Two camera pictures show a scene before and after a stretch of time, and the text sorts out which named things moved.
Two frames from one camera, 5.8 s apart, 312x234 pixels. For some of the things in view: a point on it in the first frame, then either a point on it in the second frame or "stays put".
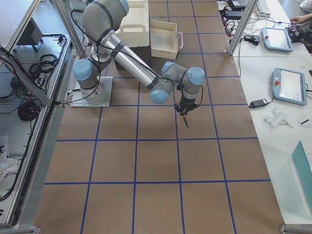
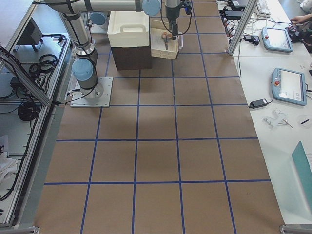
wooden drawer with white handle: x=165 y=39 stays put
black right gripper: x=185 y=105 to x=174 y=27
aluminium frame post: x=243 y=26 stays put
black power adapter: x=259 y=103 stays put
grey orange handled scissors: x=185 y=121 to x=166 y=36
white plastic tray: x=134 y=29 stays put
